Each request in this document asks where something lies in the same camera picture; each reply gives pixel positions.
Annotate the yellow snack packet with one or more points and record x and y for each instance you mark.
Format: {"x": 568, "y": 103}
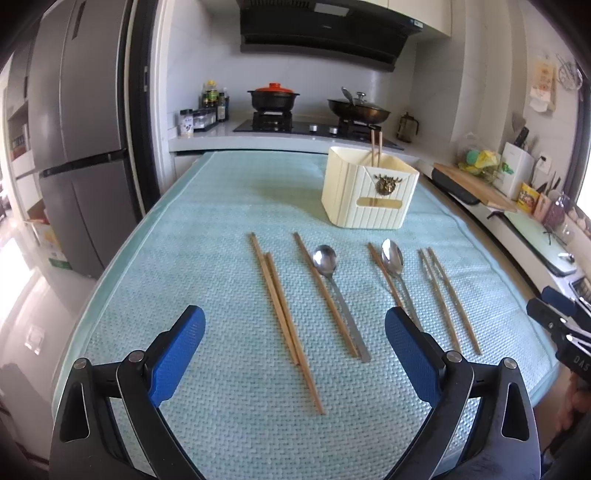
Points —
{"x": 528, "y": 197}

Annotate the dark sauce bottle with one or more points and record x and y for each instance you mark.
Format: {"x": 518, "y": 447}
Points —
{"x": 222, "y": 108}

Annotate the white seasoning jar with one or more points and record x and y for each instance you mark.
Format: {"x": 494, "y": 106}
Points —
{"x": 186, "y": 123}

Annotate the steel spoon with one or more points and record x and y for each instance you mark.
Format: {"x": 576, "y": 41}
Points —
{"x": 392, "y": 258}
{"x": 325, "y": 261}

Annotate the seasoning rack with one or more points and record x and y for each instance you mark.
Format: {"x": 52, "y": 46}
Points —
{"x": 203, "y": 119}

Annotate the yellow plastic bag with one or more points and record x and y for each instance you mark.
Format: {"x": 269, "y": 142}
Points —
{"x": 482, "y": 161}

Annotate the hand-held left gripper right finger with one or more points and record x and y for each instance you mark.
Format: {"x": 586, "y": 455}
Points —
{"x": 413, "y": 355}

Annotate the white knife block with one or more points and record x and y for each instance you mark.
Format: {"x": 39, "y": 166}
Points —
{"x": 517, "y": 168}

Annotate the wall hanging paper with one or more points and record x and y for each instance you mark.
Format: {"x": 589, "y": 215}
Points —
{"x": 542, "y": 85}

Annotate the dark wok with lid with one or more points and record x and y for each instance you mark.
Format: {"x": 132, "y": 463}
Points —
{"x": 360, "y": 110}

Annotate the black pot with orange lid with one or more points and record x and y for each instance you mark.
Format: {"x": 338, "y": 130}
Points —
{"x": 273, "y": 97}

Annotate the person's right hand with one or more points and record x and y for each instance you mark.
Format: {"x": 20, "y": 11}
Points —
{"x": 575, "y": 406}

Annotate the teal woven table mat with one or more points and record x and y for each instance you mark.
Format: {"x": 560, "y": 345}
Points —
{"x": 231, "y": 286}

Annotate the cream ribbed utensil holder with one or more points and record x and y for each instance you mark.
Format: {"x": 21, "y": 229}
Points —
{"x": 364, "y": 194}

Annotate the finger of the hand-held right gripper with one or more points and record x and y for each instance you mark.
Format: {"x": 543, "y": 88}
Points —
{"x": 558, "y": 299}
{"x": 547, "y": 314}

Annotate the yellow capped oil bottle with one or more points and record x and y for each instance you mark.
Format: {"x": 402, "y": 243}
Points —
{"x": 210, "y": 97}

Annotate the wooden cutting board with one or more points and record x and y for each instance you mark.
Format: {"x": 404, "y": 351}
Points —
{"x": 475, "y": 187}

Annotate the black gas stove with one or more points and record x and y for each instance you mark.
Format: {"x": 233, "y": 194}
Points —
{"x": 304, "y": 129}

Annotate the black range hood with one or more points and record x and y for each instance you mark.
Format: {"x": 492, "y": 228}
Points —
{"x": 318, "y": 32}

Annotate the grey refrigerator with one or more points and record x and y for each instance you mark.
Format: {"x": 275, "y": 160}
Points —
{"x": 83, "y": 120}

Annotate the pale green board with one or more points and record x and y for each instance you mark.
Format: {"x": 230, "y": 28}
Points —
{"x": 540, "y": 240}

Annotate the cardboard box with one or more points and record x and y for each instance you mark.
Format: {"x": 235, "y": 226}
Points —
{"x": 51, "y": 244}

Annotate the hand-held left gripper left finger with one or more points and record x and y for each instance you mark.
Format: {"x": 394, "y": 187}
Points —
{"x": 178, "y": 355}

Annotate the glass press pot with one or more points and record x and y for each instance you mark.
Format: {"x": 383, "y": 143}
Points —
{"x": 407, "y": 128}

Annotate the wooden chopstick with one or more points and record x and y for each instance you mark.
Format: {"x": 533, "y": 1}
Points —
{"x": 441, "y": 300}
{"x": 293, "y": 337}
{"x": 379, "y": 147}
{"x": 325, "y": 295}
{"x": 383, "y": 272}
{"x": 455, "y": 300}
{"x": 272, "y": 295}
{"x": 373, "y": 145}

